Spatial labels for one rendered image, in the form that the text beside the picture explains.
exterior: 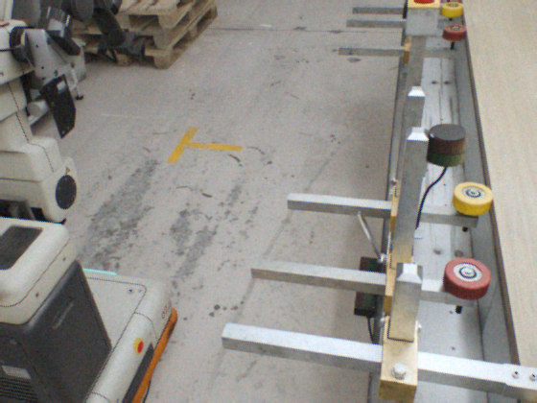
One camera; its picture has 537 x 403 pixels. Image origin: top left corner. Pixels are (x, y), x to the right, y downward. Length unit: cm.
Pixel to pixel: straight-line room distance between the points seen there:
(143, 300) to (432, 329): 100
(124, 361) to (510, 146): 126
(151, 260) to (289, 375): 86
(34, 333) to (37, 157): 48
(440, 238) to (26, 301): 107
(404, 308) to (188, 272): 165
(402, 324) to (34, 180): 112
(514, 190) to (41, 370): 120
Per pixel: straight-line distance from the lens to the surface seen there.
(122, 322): 184
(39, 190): 161
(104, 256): 253
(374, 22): 237
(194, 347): 207
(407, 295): 76
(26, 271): 132
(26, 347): 142
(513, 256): 111
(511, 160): 138
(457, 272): 104
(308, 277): 107
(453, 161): 91
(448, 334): 131
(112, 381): 173
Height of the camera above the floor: 162
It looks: 38 degrees down
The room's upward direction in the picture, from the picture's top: 4 degrees counter-clockwise
